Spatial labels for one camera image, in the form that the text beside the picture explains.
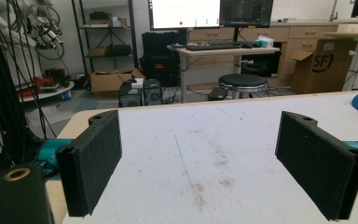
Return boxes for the dark-screen monitor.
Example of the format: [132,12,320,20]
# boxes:
[219,0,275,29]

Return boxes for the black keyboard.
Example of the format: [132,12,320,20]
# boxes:
[186,43,242,52]

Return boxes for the tissue box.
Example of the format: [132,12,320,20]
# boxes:
[255,35,275,49]

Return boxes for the white device with cables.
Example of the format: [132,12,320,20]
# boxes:
[26,5,66,61]

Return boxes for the bundle of black cables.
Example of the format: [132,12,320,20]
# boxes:
[0,0,59,175]

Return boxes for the black block with brass ring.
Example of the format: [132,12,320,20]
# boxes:
[0,164,55,224]

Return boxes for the tall cardboard box black logo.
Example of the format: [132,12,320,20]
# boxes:
[290,38,358,95]

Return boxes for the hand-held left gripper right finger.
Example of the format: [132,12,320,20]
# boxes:
[274,110,358,221]

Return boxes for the bright white-screen monitor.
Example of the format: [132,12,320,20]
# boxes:
[147,0,222,32]

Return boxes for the black metal shelf rack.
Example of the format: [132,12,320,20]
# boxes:
[71,0,139,82]

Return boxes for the wooden desk with white legs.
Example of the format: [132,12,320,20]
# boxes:
[167,43,281,104]

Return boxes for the large black equipment case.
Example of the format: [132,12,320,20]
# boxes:
[139,29,188,88]

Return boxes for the black computer tower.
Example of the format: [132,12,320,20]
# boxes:
[142,78,163,106]
[117,79,144,108]

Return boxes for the white foam table mat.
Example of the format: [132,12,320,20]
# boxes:
[62,91,358,224]

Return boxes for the white round platform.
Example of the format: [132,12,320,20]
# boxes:
[18,81,76,103]

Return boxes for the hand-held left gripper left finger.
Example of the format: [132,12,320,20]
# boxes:
[55,109,123,217]

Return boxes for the open low cardboard box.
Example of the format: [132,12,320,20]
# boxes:
[89,67,145,93]

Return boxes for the black round stool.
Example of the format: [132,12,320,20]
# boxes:
[217,73,269,100]

